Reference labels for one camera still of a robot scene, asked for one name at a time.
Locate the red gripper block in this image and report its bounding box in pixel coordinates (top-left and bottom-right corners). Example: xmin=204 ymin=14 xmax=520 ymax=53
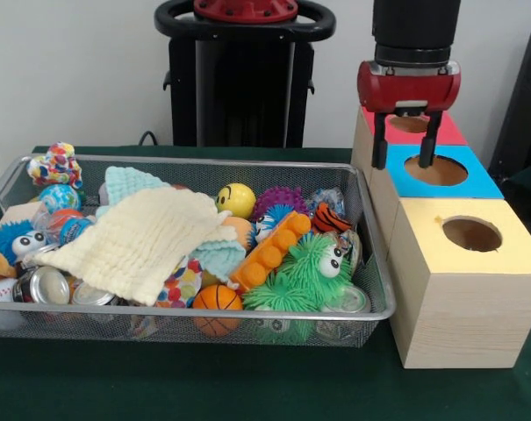
xmin=356 ymin=60 xmax=463 ymax=171

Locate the cream yellow cloth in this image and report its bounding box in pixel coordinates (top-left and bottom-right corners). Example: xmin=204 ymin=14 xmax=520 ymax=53
xmin=30 ymin=187 xmax=240 ymax=308

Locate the blue globe ball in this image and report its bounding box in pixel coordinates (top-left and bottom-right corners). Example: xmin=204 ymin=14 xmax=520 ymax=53
xmin=39 ymin=183 xmax=82 ymax=215

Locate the large blue spiky puffer toy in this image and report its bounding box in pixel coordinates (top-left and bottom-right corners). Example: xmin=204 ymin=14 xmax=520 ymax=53
xmin=0 ymin=218 xmax=49 ymax=267

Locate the orange plastic toy brick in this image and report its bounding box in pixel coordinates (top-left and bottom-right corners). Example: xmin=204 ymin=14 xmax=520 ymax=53
xmin=229 ymin=210 xmax=312 ymax=293

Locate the green spiky puffer toy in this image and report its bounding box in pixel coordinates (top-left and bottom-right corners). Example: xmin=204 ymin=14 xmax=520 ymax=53
xmin=242 ymin=232 xmax=358 ymax=313

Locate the knotted polka dot cloth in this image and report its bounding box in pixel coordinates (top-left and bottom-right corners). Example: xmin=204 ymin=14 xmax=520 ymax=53
xmin=26 ymin=141 xmax=84 ymax=190

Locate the wooden three-hole box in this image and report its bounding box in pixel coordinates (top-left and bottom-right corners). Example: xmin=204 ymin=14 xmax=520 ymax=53
xmin=350 ymin=102 xmax=531 ymax=370

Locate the robot pedestal with red flange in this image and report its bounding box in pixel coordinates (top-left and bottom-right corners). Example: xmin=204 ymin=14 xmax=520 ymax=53
xmin=154 ymin=0 xmax=337 ymax=148

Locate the orange toy basketball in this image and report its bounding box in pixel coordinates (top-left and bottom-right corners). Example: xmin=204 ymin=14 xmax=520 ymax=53
xmin=193 ymin=283 xmax=244 ymax=338

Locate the silver mesh bin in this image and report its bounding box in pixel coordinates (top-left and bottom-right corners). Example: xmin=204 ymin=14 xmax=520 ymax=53
xmin=0 ymin=153 xmax=398 ymax=350

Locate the black standing panel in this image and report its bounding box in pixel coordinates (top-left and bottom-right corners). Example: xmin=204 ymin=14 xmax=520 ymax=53
xmin=487 ymin=28 xmax=531 ymax=176

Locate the yellow smiley ball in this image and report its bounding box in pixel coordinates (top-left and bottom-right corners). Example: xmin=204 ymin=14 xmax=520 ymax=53
xmin=215 ymin=182 xmax=257 ymax=220

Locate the light blue cloth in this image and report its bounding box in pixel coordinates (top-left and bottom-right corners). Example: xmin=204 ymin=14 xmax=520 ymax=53
xmin=96 ymin=165 xmax=248 ymax=282

